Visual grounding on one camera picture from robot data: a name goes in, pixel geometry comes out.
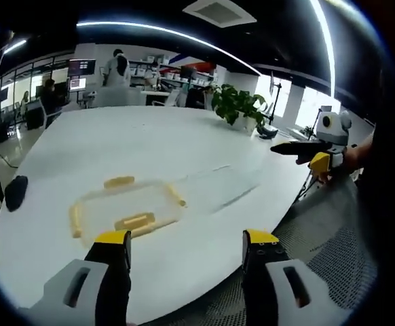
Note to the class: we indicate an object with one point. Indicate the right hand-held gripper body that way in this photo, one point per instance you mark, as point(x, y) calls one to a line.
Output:
point(335, 130)

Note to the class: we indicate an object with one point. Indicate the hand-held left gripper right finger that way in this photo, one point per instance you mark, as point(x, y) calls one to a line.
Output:
point(285, 288)

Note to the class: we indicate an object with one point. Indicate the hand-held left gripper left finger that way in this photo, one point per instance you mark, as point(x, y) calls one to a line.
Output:
point(82, 292)

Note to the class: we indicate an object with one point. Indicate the clear plastic box yellow buckles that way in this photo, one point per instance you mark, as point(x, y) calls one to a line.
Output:
point(129, 210)

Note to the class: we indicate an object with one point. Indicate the person's right hand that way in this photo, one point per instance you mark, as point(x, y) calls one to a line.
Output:
point(355, 156)

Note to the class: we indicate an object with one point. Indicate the black stand with round base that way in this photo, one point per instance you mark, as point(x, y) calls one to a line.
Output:
point(271, 112)

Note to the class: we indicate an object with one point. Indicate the grey mesh office chair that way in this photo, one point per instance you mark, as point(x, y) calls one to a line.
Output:
point(323, 244)

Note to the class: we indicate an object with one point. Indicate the green potted plant white pot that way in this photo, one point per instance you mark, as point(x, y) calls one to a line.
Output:
point(240, 103)

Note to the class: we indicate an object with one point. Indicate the curved ceiling light strip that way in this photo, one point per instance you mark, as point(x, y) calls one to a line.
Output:
point(170, 37)
point(328, 47)

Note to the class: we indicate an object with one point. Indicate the black pouch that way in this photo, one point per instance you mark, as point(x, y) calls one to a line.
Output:
point(15, 193)

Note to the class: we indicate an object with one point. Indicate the shelf with white boxes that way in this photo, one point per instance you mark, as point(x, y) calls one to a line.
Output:
point(170, 69)

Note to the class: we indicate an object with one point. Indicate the ceiling air vent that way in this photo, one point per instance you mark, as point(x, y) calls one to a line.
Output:
point(219, 10)

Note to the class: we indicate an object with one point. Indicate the wide dark monitor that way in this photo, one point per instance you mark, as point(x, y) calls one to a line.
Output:
point(82, 67)

